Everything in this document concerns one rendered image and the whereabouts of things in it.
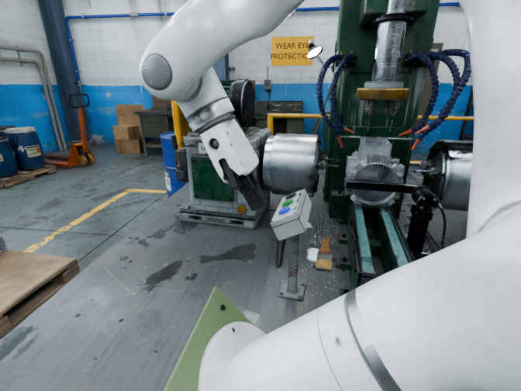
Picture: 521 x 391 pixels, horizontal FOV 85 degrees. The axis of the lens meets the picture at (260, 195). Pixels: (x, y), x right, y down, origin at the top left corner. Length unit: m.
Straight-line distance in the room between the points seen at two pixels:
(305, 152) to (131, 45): 6.36
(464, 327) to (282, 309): 0.57
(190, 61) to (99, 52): 7.16
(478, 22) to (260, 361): 0.42
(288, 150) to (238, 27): 0.68
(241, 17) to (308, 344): 0.42
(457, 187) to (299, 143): 0.54
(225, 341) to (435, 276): 0.27
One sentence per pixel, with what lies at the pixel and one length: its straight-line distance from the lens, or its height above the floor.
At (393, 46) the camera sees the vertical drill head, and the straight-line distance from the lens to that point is 1.15.
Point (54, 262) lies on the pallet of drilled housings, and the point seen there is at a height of 0.15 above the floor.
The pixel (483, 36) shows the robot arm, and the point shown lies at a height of 1.39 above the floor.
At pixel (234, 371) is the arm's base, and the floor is 1.02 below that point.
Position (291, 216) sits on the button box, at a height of 1.07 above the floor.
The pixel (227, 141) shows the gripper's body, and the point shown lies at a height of 1.26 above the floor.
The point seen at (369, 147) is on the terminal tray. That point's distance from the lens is 1.14.
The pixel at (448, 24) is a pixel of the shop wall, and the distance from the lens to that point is 6.76.
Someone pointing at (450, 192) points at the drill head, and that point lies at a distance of 1.13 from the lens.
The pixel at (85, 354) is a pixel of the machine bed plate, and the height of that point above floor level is 0.80.
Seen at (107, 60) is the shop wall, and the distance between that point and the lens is 7.48.
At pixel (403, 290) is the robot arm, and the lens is 0.31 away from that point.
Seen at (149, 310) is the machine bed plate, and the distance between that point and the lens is 0.85.
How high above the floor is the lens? 1.35
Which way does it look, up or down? 21 degrees down
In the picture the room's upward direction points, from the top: straight up
